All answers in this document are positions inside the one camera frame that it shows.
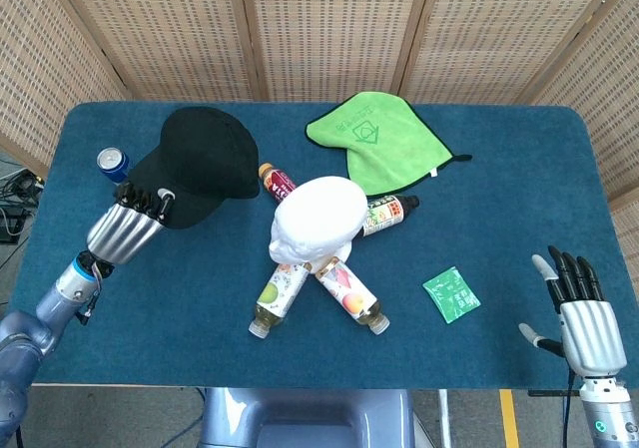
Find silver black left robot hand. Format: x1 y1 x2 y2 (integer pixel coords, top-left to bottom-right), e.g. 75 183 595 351
85 181 177 265

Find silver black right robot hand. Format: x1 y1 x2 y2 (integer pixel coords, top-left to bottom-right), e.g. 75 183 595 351
517 245 628 375

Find black baseball cap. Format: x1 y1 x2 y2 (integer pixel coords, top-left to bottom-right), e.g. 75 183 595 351
124 106 261 230

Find white foam mannequin head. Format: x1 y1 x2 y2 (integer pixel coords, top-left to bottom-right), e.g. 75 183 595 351
268 176 369 273

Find dark tea bottle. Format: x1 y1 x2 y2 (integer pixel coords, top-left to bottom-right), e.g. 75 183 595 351
354 194 420 239

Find blue and silver soda can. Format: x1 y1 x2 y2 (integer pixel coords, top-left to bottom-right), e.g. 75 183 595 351
96 147 131 186

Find green tea packet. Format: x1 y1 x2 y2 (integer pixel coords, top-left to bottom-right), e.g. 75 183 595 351
421 265 482 325

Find teal table cover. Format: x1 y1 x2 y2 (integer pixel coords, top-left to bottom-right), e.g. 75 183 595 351
8 101 628 390

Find red label drink bottle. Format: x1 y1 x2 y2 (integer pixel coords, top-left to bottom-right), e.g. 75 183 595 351
258 163 299 205

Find green apple tea bottle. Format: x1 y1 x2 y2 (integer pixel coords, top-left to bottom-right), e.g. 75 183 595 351
248 261 314 339

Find peach tea bottle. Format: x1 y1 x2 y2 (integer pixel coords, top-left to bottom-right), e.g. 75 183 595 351
313 255 390 336

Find blue-grey robot torso base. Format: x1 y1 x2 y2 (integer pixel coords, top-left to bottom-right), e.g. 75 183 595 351
199 387 416 448

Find green microfiber cloth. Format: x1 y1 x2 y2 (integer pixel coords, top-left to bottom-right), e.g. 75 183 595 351
305 91 473 198

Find woven rattan folding screen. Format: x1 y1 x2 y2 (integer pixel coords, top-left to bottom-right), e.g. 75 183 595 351
0 0 639 289

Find black floor cables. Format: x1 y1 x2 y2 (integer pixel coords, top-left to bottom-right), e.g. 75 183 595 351
0 167 46 245

